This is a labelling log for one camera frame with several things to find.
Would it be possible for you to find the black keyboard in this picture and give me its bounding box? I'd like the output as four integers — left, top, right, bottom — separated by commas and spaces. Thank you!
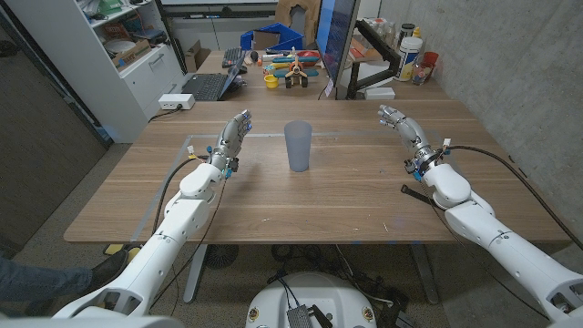
221, 46, 247, 69

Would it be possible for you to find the flat white box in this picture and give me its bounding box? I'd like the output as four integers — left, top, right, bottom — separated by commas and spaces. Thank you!
363, 87, 396, 101

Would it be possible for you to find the white wipes canister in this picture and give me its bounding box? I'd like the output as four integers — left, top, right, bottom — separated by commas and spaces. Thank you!
394, 36, 424, 83

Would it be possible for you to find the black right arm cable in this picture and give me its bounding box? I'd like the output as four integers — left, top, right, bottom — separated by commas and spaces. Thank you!
444, 144, 583, 251

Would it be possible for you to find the person leg in jeans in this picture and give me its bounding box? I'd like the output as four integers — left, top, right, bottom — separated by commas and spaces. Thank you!
0, 254, 95, 316

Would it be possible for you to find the wooden toy airplane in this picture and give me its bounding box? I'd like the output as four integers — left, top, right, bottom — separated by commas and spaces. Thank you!
271, 46, 321, 89

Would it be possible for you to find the red bowl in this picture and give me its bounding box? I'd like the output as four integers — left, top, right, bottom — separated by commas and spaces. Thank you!
298, 49, 322, 67

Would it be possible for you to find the translucent blue plastic cup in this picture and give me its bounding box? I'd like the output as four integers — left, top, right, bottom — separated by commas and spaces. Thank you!
283, 119, 313, 173

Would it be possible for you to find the plain cardboard box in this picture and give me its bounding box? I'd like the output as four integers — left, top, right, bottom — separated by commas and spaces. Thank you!
184, 39, 211, 73

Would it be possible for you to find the cardboard box with print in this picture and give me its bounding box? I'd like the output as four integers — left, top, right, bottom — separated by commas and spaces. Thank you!
111, 38, 152, 69

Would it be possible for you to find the black shoe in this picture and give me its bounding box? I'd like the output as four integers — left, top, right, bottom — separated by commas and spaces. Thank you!
88, 249, 130, 292

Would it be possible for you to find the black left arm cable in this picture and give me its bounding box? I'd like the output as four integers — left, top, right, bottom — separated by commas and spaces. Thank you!
149, 156, 210, 233

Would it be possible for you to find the white shelf cabinet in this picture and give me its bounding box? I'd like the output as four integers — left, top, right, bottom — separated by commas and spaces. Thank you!
4, 0, 188, 144

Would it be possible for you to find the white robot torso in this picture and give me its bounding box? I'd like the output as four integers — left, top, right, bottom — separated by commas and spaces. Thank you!
245, 272, 378, 328

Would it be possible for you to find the white power adapter box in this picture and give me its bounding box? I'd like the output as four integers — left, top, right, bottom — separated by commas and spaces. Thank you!
158, 93, 196, 111

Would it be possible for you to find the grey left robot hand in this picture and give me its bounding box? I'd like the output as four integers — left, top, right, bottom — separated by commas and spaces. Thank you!
209, 108, 253, 178

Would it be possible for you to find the black lidded bottle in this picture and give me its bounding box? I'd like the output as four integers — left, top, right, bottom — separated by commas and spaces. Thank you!
398, 23, 416, 46

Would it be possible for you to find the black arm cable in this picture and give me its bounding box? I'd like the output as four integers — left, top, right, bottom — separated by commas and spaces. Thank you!
149, 156, 210, 233
444, 144, 583, 251

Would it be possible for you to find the grey table leg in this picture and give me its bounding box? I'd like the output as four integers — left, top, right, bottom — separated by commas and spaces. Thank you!
182, 244, 209, 304

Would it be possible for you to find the black laptop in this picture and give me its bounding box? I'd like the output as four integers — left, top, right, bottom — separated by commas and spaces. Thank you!
180, 49, 250, 102

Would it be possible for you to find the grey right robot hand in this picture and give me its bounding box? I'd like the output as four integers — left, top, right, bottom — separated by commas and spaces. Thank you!
377, 104, 446, 177

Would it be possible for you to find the black computer monitor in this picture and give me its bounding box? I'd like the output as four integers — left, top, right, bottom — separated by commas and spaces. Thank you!
315, 0, 361, 87

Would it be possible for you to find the black velcro strap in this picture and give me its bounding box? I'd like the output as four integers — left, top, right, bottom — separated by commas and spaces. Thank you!
400, 183, 435, 205

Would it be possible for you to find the blue plastic bin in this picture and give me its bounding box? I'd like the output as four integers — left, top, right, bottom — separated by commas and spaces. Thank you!
240, 22, 305, 52

